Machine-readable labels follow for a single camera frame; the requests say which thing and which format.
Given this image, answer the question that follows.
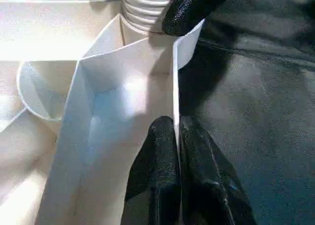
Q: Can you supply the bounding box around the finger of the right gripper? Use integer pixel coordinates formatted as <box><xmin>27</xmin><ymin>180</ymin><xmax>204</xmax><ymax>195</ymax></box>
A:
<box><xmin>161</xmin><ymin>0</ymin><xmax>237</xmax><ymax>36</ymax></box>

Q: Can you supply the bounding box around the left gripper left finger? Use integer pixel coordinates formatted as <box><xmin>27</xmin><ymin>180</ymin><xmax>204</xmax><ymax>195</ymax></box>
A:
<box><xmin>124</xmin><ymin>116</ymin><xmax>182</xmax><ymax>225</ymax></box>

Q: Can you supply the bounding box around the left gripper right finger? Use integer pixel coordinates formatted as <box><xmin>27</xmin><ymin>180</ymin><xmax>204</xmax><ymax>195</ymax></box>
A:
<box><xmin>180</xmin><ymin>116</ymin><xmax>256</xmax><ymax>225</ymax></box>

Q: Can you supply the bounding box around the white plastic table leg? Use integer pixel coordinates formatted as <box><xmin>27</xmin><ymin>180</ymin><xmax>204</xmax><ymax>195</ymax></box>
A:
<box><xmin>120</xmin><ymin>0</ymin><xmax>178</xmax><ymax>31</ymax></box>

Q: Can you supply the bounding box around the white plastic table top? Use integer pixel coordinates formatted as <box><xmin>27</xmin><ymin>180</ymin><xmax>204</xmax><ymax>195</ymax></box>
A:
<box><xmin>0</xmin><ymin>0</ymin><xmax>206</xmax><ymax>225</ymax></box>

